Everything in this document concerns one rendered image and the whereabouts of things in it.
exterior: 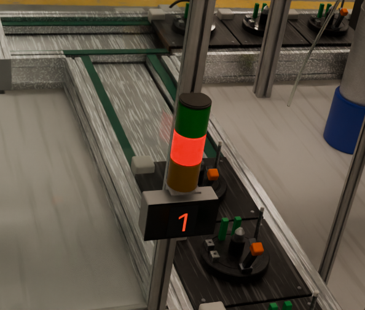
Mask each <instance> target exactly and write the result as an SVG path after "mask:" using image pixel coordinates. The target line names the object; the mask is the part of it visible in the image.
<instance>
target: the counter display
mask: <svg viewBox="0 0 365 310"><path fill-rule="evenodd" d="M219 203H220V200H219V199H212V200H204V201H190V202H175V203H167V204H154V205H148V209H147V218H146V227H145V232H144V241H149V240H160V239H172V238H179V237H191V236H203V235H210V234H214V229H215V224H216V219H217V215H218V209H219ZM190 205H199V207H198V213H197V219H196V223H195V230H194V234H188V235H182V236H170V237H166V235H167V227H168V219H169V215H170V207H182V206H190Z"/></svg>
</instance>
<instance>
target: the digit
mask: <svg viewBox="0 0 365 310"><path fill-rule="evenodd" d="M198 207H199V205H190V206H182V207H170V215H169V219H168V227H167V235H166V237H170V236H182V235H188V234H194V230H195V223H196V219H197V213H198Z"/></svg>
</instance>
